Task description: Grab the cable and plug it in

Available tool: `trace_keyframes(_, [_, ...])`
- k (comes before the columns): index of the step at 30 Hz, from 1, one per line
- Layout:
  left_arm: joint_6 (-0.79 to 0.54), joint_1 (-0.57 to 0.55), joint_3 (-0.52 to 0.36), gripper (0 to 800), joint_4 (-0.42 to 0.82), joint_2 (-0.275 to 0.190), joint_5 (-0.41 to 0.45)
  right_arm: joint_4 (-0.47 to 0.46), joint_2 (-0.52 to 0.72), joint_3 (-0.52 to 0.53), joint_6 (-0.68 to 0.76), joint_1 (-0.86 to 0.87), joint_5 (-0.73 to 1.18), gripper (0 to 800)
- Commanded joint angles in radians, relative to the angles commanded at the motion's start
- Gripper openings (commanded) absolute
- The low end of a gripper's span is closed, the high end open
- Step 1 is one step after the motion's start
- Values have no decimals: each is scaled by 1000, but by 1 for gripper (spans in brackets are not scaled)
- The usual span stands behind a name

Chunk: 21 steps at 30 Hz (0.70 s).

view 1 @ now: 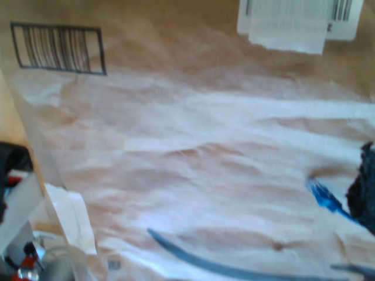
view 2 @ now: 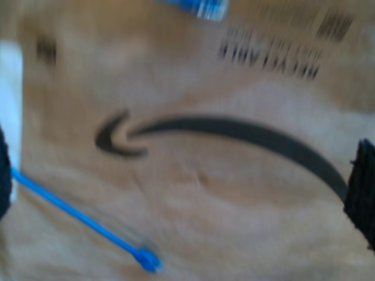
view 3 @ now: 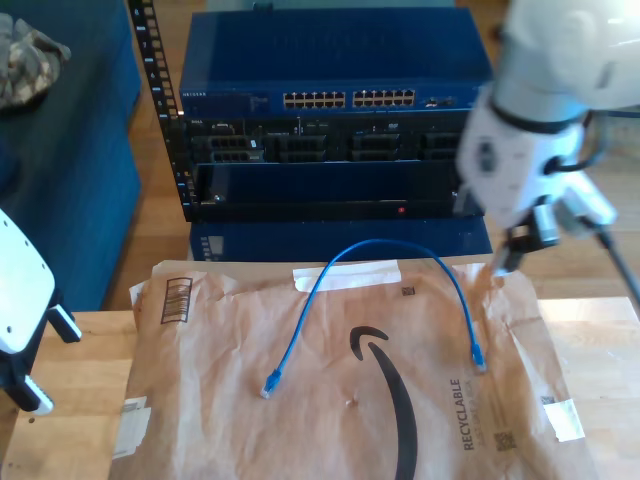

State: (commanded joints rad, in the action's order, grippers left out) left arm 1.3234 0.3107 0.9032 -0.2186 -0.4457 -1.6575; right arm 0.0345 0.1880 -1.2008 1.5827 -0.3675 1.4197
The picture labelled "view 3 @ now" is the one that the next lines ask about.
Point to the blue sofa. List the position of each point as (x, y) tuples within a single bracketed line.
[(75, 200)]

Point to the dark blue box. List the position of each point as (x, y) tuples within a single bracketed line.
[(325, 240)]

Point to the black rack server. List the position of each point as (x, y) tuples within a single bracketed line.
[(330, 145)]

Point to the black rack shelf unit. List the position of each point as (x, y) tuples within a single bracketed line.
[(325, 182)]

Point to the brown paper mailer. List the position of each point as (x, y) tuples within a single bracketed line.
[(250, 350)]

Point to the camouflage cloth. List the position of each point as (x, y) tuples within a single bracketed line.
[(25, 65)]

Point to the blue network switch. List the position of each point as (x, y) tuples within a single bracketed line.
[(330, 50)]

